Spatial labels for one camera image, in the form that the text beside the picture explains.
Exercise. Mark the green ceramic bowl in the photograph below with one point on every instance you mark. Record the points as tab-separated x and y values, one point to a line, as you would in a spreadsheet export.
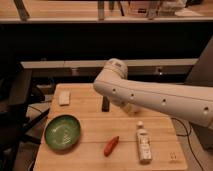
62	132

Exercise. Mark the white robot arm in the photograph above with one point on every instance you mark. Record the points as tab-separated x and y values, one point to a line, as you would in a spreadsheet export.
192	103

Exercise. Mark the black rectangular block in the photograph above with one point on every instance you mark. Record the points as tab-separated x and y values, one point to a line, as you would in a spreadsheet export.
105	104

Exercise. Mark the white paper cup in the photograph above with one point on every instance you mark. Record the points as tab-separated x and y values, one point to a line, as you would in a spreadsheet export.
133	109

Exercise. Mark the white sponge block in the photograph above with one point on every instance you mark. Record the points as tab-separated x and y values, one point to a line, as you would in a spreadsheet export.
64	98

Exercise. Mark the white plastic bottle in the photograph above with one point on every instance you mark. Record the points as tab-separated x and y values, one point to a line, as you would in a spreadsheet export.
143	144

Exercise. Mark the black chair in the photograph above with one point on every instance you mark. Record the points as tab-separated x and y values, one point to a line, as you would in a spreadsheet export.
17	92

